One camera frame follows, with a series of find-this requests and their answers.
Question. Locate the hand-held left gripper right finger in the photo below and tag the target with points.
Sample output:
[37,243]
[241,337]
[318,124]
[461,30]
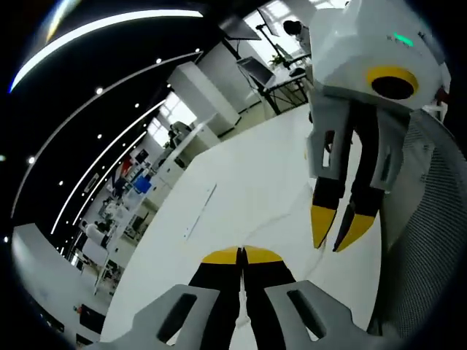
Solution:
[306,313]

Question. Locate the blue storage box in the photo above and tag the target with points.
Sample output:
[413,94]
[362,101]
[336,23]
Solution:
[142,184]

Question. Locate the hanging black screen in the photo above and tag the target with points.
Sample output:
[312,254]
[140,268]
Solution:
[239,25]

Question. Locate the tilted desk monitor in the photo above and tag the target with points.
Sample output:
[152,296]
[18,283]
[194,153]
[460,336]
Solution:
[255,71]

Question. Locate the black tripod stand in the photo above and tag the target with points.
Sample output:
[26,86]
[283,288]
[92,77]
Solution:
[275,45]

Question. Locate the black-legged desk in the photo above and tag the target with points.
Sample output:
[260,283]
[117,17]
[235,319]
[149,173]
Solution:
[288,87]

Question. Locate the grey mesh office chair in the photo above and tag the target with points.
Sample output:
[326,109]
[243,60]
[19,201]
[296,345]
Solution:
[423,204]

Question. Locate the row of white desks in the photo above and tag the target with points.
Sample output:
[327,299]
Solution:
[120,233]

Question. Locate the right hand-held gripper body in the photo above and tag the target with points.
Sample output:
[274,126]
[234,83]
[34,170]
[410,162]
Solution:
[365,47]

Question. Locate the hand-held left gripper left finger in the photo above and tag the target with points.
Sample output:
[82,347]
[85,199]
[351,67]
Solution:
[171,313]

